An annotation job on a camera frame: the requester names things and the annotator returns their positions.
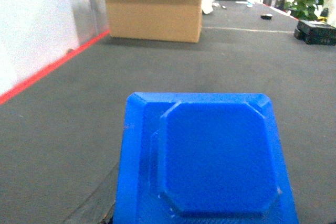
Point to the blue block part with knob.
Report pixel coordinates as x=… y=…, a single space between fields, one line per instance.
x=202 y=158

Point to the black conveyor belt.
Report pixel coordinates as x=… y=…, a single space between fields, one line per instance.
x=61 y=136

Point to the large cardboard box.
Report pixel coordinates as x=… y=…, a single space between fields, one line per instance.
x=162 y=20

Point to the small black round object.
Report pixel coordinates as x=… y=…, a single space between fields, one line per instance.
x=266 y=16

